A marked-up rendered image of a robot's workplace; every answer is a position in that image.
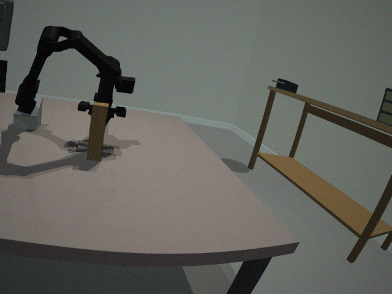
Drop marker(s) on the wooden post with slot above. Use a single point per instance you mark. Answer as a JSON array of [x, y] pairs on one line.
[[96, 131]]

